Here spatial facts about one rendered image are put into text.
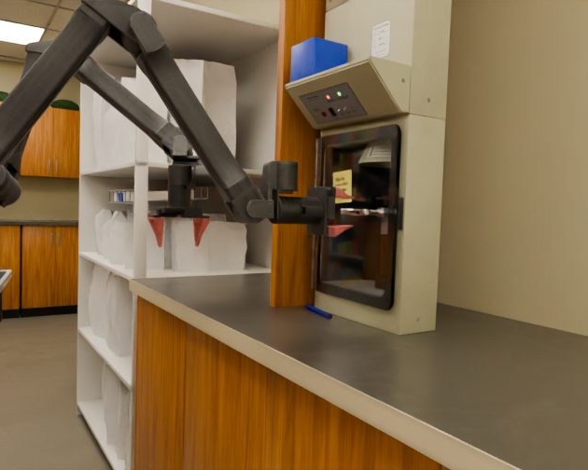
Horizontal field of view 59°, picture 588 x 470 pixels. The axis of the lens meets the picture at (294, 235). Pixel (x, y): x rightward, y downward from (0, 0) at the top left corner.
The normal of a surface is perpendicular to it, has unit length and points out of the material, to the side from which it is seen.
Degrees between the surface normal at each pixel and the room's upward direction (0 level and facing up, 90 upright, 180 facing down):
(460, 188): 90
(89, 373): 90
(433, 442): 90
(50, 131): 90
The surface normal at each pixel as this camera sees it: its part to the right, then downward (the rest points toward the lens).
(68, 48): 0.42, 0.07
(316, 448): -0.84, 0.00
